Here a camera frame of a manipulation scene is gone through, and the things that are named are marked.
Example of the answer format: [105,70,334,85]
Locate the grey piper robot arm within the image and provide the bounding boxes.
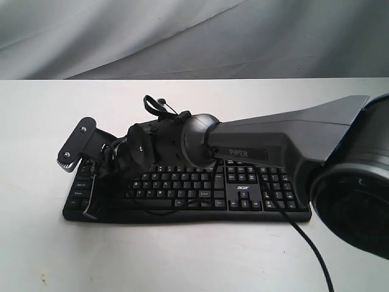
[84,95,388,259]

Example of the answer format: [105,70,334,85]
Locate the black keyboard usb cable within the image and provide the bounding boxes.
[142,94,180,118]

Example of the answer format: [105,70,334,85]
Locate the grey backdrop cloth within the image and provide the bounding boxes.
[1,1,388,80]

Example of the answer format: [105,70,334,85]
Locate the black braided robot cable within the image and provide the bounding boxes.
[130,158,336,292]

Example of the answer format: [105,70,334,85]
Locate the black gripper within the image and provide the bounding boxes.
[83,129,127,220]

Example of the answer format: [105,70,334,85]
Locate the black acer keyboard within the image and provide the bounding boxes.
[63,160,312,224]

